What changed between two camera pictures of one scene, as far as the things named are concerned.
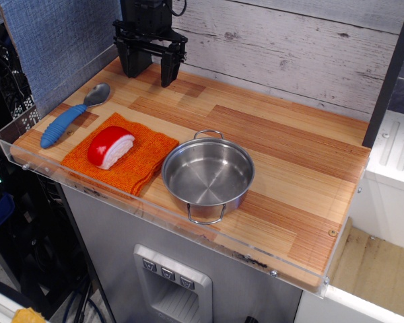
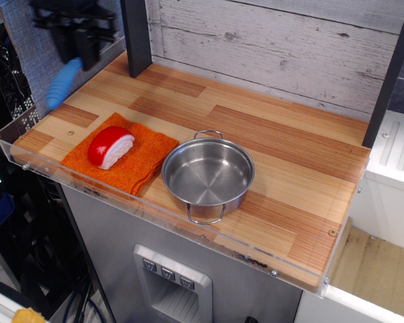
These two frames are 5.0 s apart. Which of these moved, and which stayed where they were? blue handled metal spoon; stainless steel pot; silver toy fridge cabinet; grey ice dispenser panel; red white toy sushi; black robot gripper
Moved: black robot gripper; blue handled metal spoon
Stayed: stainless steel pot; silver toy fridge cabinet; grey ice dispenser panel; red white toy sushi
